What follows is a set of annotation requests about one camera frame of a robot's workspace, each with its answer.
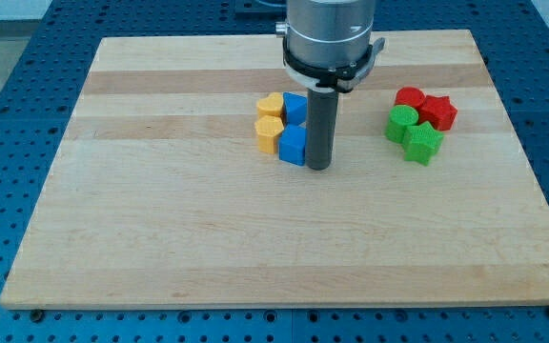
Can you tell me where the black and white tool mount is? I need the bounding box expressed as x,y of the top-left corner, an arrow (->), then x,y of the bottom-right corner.
282,37 -> 385,93

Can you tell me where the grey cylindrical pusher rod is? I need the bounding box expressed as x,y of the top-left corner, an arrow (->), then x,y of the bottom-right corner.
305,89 -> 338,171

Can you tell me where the blue cube block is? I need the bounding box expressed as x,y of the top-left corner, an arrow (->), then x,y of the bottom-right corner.
278,125 -> 306,166

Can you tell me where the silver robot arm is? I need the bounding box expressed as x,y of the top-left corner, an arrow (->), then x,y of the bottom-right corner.
276,0 -> 385,171

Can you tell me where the blue triangle block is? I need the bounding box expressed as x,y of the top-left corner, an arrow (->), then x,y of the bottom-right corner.
283,92 -> 307,126

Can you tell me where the yellow heart block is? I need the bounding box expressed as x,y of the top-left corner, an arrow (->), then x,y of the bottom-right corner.
256,92 -> 284,118

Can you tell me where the yellow hexagon block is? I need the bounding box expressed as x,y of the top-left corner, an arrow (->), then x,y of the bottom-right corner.
254,115 -> 284,154

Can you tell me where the red cylinder block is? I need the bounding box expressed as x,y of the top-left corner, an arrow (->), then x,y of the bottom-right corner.
394,87 -> 426,109

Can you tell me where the green cylinder block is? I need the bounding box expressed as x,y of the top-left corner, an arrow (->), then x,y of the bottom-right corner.
385,105 -> 419,143

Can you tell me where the green star block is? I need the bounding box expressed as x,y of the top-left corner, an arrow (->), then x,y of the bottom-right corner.
401,121 -> 444,166

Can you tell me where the red star block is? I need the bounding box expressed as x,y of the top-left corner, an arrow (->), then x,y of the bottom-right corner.
418,95 -> 458,131

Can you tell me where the wooden board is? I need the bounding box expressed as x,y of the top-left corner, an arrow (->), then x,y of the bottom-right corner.
0,30 -> 549,311

